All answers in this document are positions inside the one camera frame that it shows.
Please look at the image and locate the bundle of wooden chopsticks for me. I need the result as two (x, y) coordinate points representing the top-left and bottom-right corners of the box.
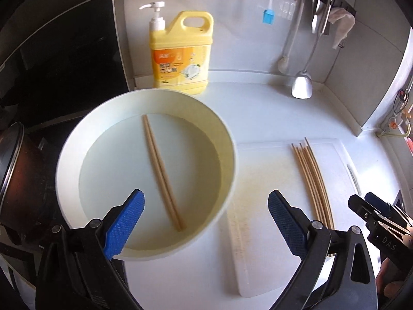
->
(291, 137), (336, 259)

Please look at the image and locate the yellow detergent pump bottle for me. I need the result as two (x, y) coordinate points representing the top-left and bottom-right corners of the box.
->
(139, 2), (215, 96)

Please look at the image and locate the white cutting board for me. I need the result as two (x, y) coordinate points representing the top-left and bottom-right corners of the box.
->
(219, 138), (362, 299)

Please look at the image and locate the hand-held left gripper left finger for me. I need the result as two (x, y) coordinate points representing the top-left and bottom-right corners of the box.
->
(35, 189), (146, 310)

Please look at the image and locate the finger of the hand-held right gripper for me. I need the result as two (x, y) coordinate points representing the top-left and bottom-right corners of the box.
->
(364, 192), (413, 231)
(347, 194), (383, 226)

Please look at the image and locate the white round basin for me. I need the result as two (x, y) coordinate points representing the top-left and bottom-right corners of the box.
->
(55, 89), (238, 262)

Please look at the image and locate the beige hanging cloth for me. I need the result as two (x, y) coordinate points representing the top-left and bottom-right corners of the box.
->
(328, 6), (356, 51)

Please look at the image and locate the metal ladle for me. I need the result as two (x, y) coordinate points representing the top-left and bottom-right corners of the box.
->
(291, 5), (331, 99)

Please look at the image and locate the dark cooking pot with lid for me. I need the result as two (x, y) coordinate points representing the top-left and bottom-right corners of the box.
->
(0, 121), (50, 237)

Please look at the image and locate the white long-handled spoon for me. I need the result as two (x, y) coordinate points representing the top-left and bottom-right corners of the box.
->
(278, 0), (306, 73)

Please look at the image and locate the gas valve with red knob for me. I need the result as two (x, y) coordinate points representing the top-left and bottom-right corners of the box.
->
(376, 87), (413, 141)

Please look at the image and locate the person's right hand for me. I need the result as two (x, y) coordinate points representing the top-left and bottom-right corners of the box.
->
(375, 258), (405, 299)

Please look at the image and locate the hanging metal utensil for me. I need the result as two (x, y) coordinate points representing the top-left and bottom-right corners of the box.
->
(311, 0), (333, 37)

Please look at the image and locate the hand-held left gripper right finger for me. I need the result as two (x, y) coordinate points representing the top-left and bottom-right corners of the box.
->
(268, 190), (379, 310)

